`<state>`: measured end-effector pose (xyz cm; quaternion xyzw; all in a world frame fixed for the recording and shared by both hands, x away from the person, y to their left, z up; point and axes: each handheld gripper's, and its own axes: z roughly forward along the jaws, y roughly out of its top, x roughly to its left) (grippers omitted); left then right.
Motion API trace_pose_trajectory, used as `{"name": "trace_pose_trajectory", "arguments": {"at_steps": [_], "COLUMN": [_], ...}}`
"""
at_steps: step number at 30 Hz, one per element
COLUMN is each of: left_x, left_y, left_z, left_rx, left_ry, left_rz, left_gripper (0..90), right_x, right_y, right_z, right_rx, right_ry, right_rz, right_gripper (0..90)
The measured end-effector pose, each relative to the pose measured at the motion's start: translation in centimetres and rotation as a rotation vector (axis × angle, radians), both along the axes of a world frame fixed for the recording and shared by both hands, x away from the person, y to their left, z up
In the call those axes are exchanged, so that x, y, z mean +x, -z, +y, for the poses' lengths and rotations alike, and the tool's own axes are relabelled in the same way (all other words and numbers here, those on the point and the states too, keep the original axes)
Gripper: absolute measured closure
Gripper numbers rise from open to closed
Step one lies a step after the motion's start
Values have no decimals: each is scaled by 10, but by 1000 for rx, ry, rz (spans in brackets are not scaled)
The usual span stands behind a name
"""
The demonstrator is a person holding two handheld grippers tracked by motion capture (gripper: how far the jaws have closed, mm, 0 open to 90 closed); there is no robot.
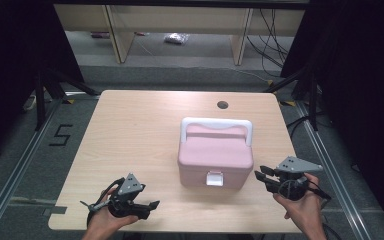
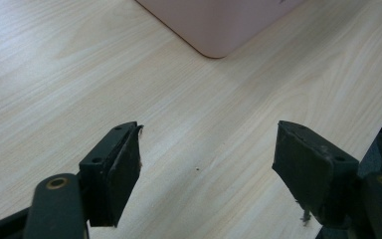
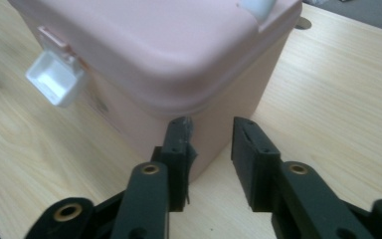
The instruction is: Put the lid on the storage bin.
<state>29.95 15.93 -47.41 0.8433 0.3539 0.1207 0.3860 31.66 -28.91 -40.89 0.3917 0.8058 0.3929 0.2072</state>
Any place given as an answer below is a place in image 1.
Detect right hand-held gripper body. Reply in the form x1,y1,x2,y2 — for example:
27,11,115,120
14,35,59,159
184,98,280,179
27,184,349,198
274,155,324,202

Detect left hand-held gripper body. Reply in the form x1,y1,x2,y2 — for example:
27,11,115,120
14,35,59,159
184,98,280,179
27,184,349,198
108,172,146,220

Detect pink storage box white handle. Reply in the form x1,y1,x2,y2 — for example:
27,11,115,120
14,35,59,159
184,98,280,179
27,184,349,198
177,116,255,191

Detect person's left hand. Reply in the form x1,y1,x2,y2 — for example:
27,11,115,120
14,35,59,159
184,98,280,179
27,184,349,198
85,187,140,238

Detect person's right hand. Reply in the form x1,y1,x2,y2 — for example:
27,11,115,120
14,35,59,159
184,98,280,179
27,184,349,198
273,172,325,233

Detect black tripod stand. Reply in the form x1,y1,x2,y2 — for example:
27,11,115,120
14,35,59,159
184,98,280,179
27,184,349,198
34,68,101,131
263,66,321,132

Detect grey tape strip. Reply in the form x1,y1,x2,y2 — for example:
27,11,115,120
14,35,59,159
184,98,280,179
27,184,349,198
43,205,68,217

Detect black curtain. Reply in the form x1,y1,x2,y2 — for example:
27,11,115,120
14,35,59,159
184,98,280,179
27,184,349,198
0,0,84,168
281,0,384,234

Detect clear plastic bag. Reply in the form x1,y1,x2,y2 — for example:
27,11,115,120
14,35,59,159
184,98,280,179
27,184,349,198
163,32,190,45

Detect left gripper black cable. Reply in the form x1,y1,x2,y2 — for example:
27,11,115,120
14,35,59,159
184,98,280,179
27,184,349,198
86,177,126,231

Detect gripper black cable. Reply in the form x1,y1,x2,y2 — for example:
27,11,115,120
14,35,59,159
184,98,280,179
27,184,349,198
308,179,343,240
86,177,126,231

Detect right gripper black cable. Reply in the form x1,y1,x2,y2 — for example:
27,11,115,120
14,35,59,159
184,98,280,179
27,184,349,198
308,179,343,240

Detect grey cable plug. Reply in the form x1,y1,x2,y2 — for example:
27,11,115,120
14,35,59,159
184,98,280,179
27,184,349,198
79,200,109,213

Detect black floor cable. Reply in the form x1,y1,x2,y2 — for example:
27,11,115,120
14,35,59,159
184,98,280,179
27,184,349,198
286,114,314,139

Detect aluminium floor rail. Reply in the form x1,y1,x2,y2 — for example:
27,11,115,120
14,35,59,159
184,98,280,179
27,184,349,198
0,94,64,240
294,99,369,240

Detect thin white floor cable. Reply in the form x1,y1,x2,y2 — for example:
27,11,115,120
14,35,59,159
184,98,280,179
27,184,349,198
228,67,270,83

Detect bundle of black cables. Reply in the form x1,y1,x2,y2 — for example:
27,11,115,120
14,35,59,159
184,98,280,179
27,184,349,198
246,8,291,78

